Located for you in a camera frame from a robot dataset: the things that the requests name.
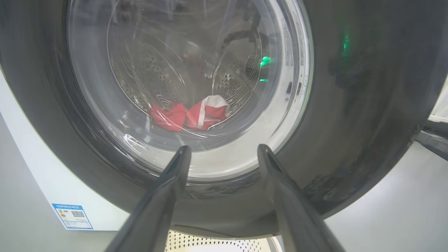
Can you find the perforated steel drum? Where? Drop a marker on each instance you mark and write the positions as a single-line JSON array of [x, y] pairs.
[[157, 70]]

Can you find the cream perforated laundry basket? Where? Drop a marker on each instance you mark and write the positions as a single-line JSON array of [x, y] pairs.
[[210, 244]]

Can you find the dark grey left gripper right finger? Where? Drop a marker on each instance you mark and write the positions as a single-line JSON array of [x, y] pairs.
[[294, 217]]

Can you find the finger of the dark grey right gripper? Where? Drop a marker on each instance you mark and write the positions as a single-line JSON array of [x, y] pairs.
[[439, 127], [435, 145]]

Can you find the black glass washing machine door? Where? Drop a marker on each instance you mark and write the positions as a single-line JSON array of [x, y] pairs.
[[350, 140]]

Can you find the red and white garment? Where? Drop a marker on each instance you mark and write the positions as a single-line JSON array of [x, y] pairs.
[[171, 117]]

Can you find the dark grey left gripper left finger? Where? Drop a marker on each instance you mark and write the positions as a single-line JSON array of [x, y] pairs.
[[157, 210]]

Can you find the blue energy label sticker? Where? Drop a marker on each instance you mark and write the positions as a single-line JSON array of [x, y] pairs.
[[72, 216]]

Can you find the white washing machine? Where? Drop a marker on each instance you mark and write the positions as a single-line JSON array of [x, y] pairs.
[[35, 157]]

